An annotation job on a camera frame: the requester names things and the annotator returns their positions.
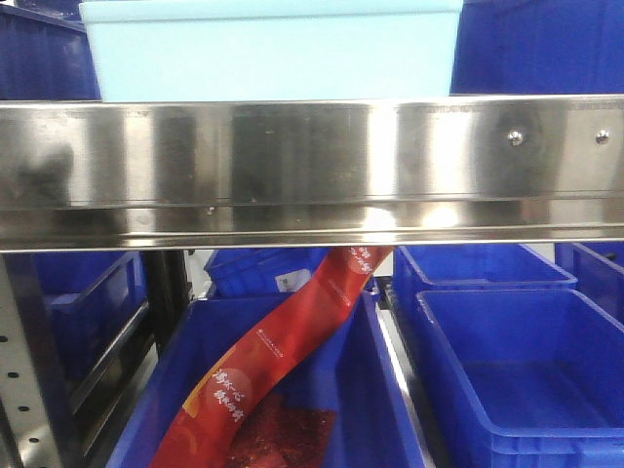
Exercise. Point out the light blue plastic bin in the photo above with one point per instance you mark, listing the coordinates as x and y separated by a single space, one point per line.
149 51

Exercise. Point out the right shelf steel rail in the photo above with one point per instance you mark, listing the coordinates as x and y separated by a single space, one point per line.
143 176

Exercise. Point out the perforated steel shelf upright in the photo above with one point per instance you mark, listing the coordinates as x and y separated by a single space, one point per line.
33 393

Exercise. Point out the dark blue bin upper right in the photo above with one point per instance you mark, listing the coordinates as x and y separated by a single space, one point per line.
539 47

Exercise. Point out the dark blue bin upper left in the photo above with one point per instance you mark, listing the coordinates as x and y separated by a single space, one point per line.
44 58

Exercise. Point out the empty blue bin right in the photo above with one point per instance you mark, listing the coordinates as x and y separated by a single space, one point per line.
523 378

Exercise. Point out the rear blue bin right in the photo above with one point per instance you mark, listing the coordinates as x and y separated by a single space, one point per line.
473 267

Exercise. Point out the dark blue bin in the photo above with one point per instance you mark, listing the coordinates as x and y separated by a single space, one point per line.
44 58
539 47

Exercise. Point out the red printed snack package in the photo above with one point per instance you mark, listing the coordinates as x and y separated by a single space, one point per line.
204 428

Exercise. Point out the blue bin lower left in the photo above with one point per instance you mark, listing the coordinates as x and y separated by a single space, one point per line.
89 297

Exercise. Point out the blue bin far right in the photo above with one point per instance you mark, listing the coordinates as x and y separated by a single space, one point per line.
598 268

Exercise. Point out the blue bin with package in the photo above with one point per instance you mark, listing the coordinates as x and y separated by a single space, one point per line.
351 373

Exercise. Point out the rear blue bin centre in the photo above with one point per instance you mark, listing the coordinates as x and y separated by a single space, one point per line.
305 271

